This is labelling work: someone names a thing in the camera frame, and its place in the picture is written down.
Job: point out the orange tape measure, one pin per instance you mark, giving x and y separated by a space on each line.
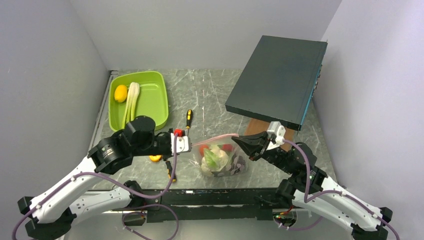
155 158

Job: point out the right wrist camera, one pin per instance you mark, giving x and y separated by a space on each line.
276 135

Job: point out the clear zip top bag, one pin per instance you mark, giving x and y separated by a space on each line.
239 159

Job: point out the aluminium frame rail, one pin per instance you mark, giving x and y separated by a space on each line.
103 111

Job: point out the white cauliflower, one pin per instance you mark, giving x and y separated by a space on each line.
225 163

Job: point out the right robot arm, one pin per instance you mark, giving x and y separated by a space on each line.
311 188

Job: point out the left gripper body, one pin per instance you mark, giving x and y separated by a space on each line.
160 146

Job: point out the green plastic tray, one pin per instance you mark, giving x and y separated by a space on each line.
152 100

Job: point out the wooden block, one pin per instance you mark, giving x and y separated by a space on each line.
256 126

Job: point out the orange carrot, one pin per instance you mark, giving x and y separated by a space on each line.
202 148

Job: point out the celery stalk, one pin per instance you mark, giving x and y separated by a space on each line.
131 102

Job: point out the dark grey box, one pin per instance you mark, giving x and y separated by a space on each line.
278 81

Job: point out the black yellow screwdriver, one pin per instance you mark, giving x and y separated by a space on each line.
169 168
189 119

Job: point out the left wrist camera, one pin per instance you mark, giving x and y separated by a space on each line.
180 142

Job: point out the red tomato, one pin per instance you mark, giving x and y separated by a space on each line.
227 147

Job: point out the yellow lemon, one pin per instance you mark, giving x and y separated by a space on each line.
120 93

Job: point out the green cabbage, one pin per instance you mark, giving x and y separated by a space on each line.
211 159

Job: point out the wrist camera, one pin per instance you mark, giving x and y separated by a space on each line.
276 135
180 142

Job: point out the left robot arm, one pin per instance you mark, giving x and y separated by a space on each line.
51 214

